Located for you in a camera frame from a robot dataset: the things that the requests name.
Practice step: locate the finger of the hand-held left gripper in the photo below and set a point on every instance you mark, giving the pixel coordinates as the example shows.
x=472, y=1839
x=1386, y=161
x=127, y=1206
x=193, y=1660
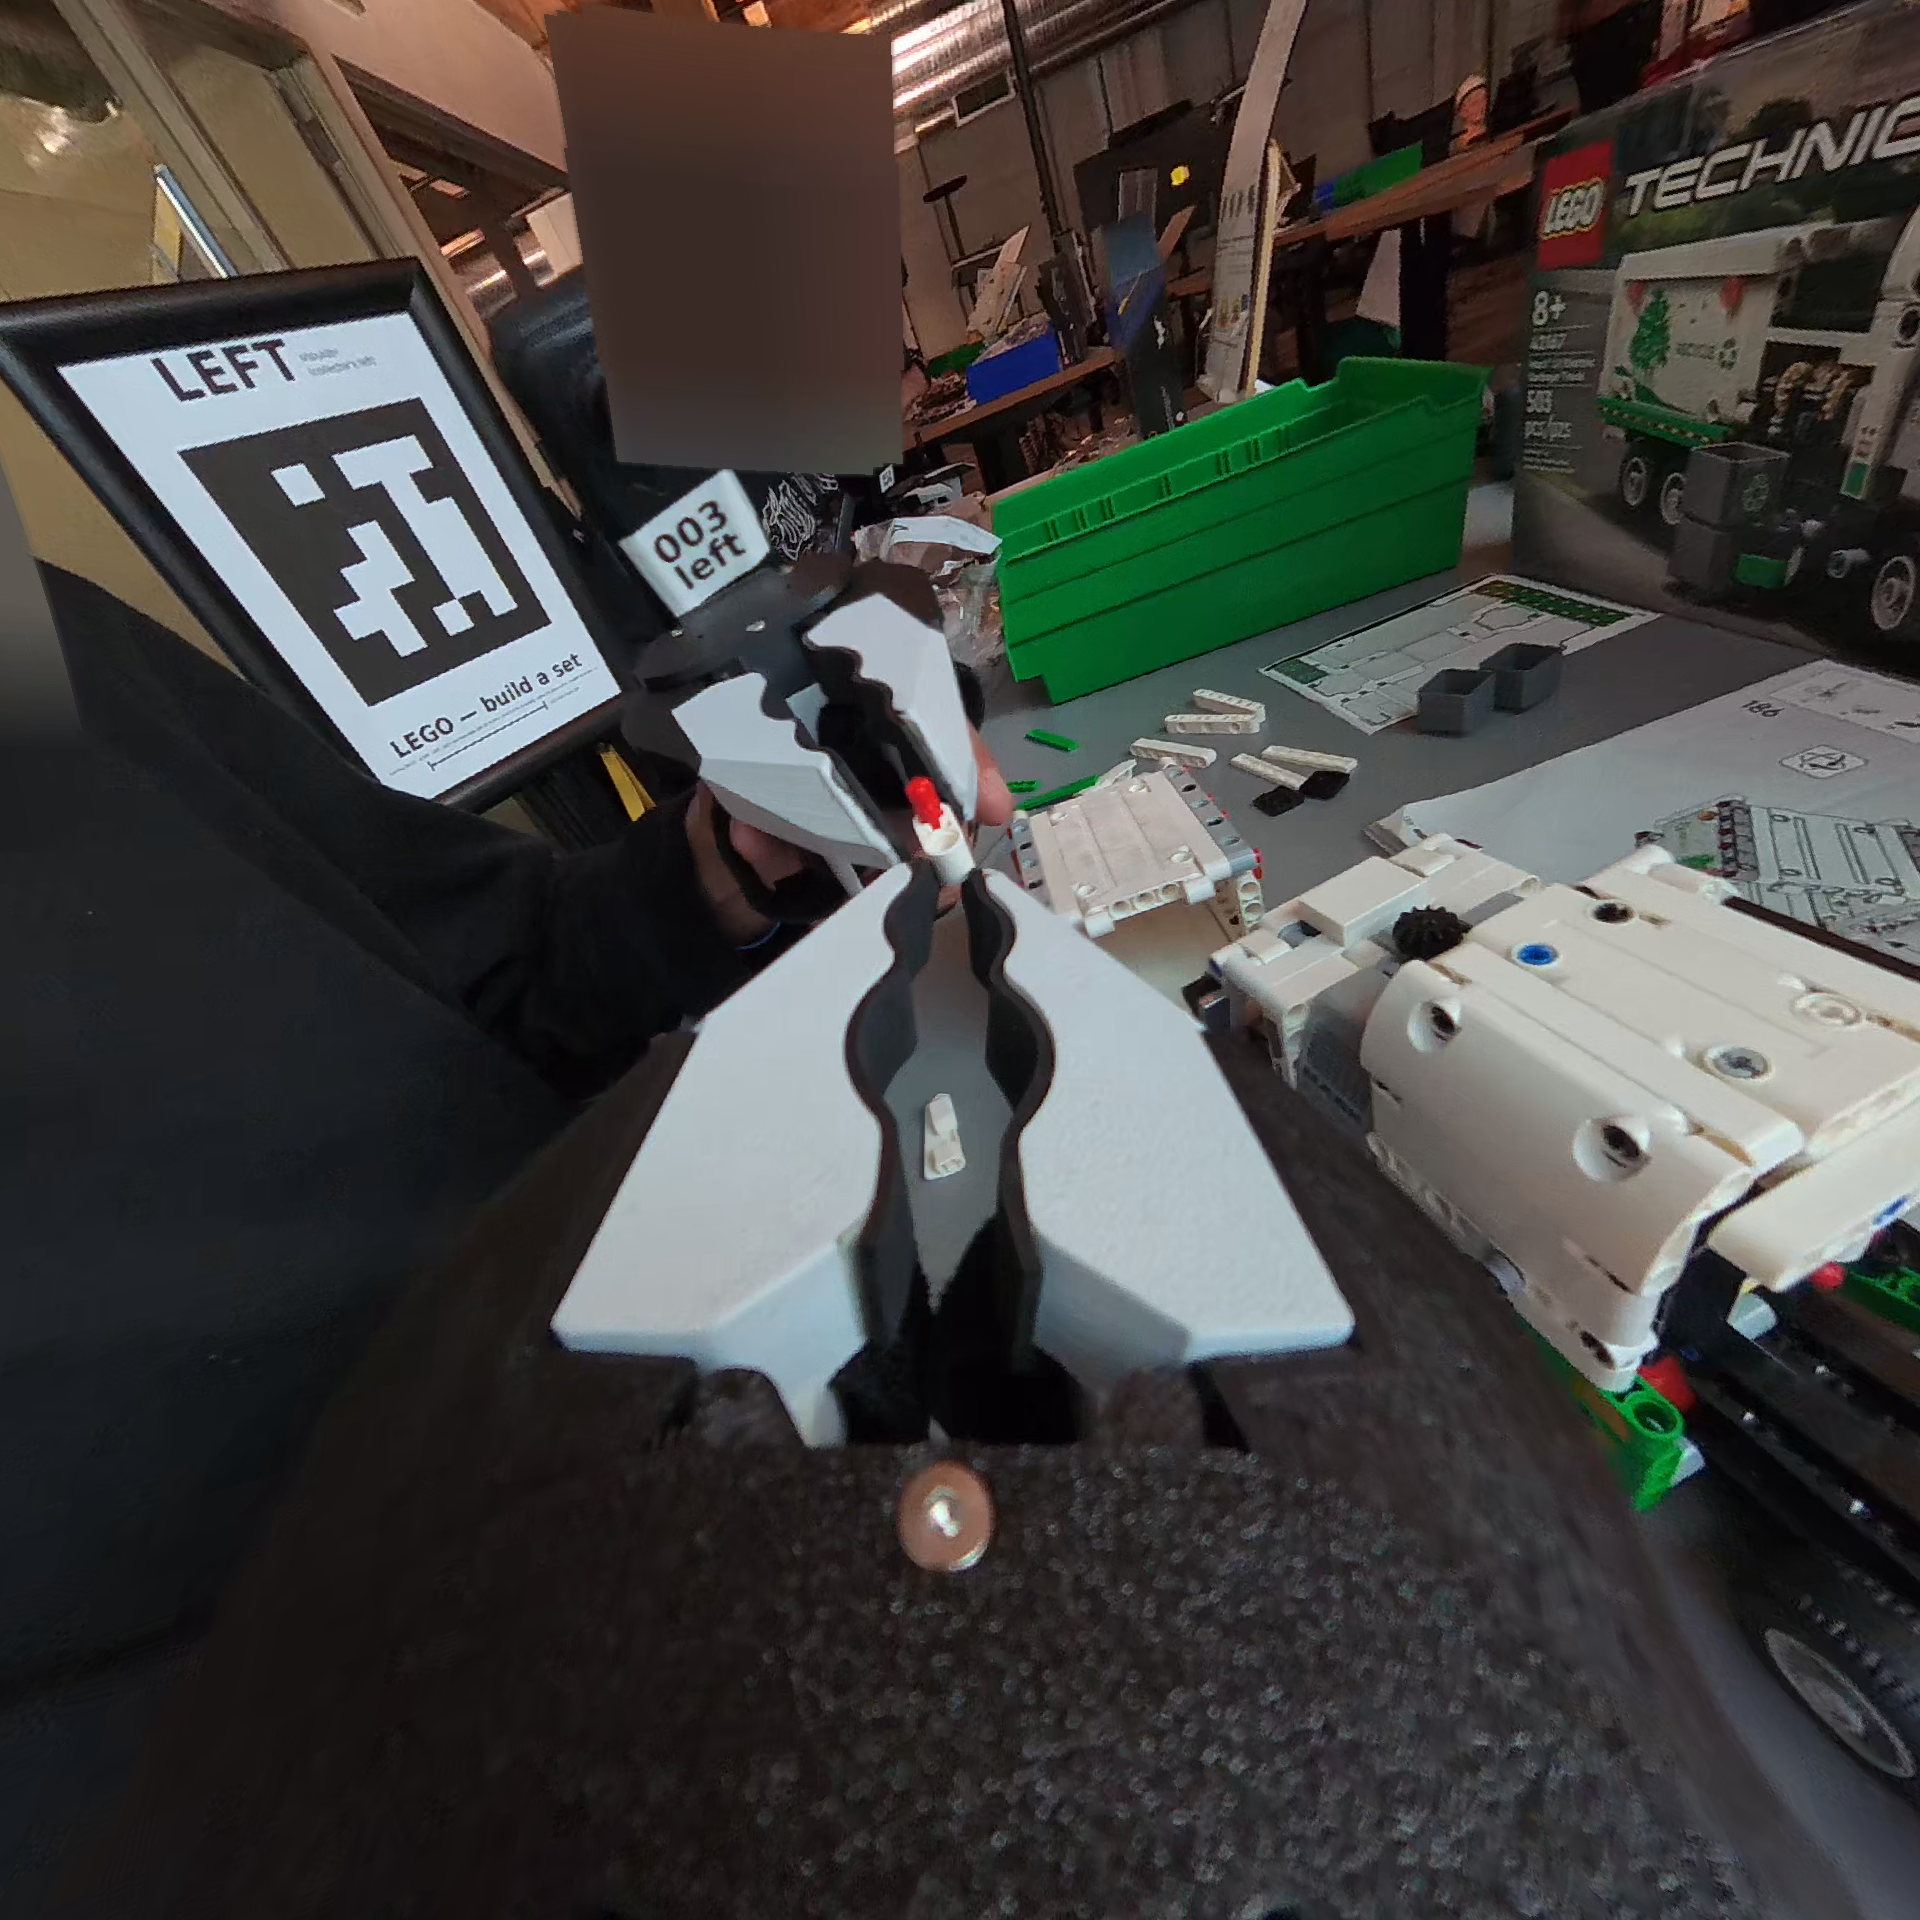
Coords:
x=915, y=676
x=763, y=751

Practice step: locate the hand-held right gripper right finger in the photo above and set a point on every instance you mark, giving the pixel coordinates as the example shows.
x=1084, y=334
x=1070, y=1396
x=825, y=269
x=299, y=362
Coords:
x=1170, y=1172

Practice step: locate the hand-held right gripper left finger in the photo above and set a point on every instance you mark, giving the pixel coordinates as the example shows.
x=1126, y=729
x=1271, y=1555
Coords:
x=751, y=1155

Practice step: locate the red and white lego pin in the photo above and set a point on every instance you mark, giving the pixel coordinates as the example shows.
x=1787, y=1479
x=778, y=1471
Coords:
x=942, y=839

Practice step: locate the person's left forearm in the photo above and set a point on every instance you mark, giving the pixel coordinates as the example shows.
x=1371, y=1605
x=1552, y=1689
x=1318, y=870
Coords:
x=599, y=961

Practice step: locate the green lego tile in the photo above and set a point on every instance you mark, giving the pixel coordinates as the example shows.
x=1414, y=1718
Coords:
x=1052, y=794

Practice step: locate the small white lego connector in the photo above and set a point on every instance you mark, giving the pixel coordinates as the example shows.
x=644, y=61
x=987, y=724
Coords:
x=944, y=1142

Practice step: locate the white lego container body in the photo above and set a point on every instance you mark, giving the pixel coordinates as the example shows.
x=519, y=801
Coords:
x=1126, y=850

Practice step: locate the white lego plate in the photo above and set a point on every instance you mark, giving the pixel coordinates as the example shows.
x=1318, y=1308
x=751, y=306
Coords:
x=1318, y=759
x=1266, y=771

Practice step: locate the white lego truck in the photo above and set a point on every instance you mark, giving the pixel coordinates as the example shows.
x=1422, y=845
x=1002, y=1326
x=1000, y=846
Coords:
x=1576, y=1050

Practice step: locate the lego sticker sheet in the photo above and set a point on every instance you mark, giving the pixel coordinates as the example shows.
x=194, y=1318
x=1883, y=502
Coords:
x=1395, y=662

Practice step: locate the grey lego bin piece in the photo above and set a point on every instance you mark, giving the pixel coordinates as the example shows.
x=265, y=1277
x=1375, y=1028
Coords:
x=1451, y=703
x=1527, y=678

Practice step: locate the lego instruction booklet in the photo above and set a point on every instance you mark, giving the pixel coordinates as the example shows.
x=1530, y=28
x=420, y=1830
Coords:
x=1770, y=764

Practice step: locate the lego set box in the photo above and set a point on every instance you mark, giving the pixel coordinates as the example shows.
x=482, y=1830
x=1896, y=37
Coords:
x=1723, y=347

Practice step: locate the person's left hand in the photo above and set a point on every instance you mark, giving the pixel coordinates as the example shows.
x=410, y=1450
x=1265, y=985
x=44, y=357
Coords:
x=763, y=893

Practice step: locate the clear plastic bags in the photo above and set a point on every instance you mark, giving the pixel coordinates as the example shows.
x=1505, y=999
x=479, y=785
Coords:
x=930, y=594

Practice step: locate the small blue storage bin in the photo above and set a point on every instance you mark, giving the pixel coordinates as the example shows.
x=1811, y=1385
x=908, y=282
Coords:
x=1018, y=377

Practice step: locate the green plastic bin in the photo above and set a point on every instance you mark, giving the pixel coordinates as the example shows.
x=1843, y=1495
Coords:
x=1231, y=525

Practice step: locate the black framed marker sign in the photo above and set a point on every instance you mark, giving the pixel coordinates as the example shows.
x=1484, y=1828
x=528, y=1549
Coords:
x=299, y=525

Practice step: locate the white roll-up banner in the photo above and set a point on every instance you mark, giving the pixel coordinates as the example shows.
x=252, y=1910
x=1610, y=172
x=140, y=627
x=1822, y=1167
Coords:
x=1254, y=195

